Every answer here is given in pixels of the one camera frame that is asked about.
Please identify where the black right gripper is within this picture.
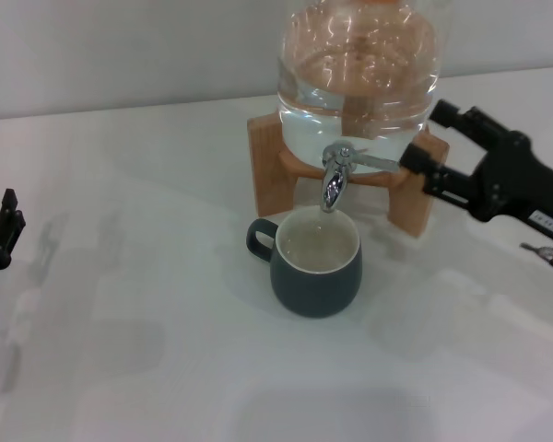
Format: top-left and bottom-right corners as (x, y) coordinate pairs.
(398, 99), (553, 234)

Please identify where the black cup with white inside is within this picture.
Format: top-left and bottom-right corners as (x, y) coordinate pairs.
(245, 205), (364, 319)

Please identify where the chrome faucet with lever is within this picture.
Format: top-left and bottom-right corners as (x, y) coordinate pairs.
(321, 142), (403, 213)

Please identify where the glass water dispenser jar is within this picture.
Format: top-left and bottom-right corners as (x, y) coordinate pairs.
(276, 0), (453, 179)

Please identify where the wooden dispenser stand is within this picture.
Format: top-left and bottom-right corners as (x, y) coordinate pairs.
(247, 114), (451, 239)

